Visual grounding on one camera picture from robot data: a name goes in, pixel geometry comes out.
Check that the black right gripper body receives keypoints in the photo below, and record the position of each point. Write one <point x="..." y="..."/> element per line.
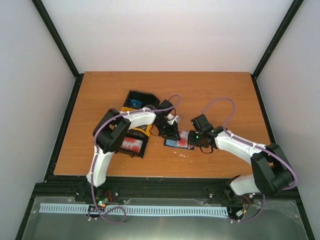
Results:
<point x="196" y="141"/>

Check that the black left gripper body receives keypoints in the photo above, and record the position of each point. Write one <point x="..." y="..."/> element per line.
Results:
<point x="166" y="131"/>

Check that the blue card holder wallet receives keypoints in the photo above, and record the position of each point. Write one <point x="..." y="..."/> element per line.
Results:
<point x="172" y="143"/>

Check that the black bin with blue cards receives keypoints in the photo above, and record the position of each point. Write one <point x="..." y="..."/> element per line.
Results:
<point x="146" y="98"/>

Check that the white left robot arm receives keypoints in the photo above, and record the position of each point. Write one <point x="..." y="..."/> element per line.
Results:
<point x="111" y="131"/>

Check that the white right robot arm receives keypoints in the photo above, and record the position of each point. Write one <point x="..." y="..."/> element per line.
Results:
<point x="271" y="171"/>

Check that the black bin with red cards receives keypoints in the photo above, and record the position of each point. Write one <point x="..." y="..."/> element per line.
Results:
<point x="139" y="136"/>

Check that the red card stack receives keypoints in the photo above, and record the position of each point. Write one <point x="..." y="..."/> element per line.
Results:
<point x="132" y="144"/>

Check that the blue card stack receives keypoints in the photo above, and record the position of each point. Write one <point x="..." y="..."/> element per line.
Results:
<point x="135" y="104"/>

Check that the yellow bin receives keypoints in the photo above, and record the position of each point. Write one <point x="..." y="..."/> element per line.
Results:
<point x="143" y="129"/>

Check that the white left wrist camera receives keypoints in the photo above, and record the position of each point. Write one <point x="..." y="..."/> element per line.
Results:
<point x="171" y="119"/>

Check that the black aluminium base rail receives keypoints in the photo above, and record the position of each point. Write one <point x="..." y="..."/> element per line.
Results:
<point x="121" y="189"/>

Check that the black frame post left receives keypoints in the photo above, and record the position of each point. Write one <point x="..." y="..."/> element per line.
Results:
<point x="50" y="26"/>

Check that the black frame post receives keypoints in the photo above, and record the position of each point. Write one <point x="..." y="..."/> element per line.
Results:
<point x="50" y="26"/>
<point x="283" y="26"/>

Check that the metal base plate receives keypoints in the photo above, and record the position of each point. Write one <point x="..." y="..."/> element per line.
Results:
<point x="262" y="220"/>

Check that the light blue cable duct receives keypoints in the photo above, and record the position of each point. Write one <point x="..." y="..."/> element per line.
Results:
<point x="139" y="210"/>

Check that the black frame post right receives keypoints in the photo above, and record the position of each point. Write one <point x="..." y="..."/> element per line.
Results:
<point x="283" y="26"/>

